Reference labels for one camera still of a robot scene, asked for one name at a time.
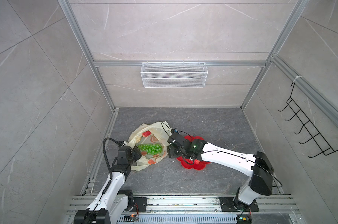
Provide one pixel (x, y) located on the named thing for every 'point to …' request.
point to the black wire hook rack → (306, 123)
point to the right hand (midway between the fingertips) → (171, 149)
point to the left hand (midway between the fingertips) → (136, 148)
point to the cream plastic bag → (151, 140)
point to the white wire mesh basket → (174, 75)
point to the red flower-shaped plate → (197, 164)
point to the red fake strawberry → (146, 134)
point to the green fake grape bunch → (153, 149)
